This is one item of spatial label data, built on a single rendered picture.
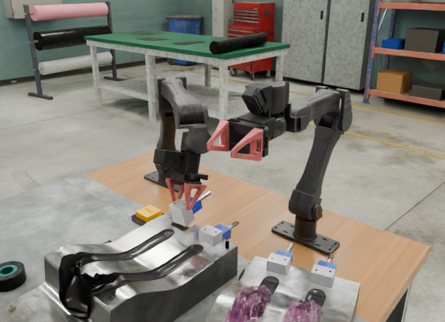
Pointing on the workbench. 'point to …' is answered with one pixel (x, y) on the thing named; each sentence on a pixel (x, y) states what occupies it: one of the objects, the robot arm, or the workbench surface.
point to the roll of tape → (12, 275)
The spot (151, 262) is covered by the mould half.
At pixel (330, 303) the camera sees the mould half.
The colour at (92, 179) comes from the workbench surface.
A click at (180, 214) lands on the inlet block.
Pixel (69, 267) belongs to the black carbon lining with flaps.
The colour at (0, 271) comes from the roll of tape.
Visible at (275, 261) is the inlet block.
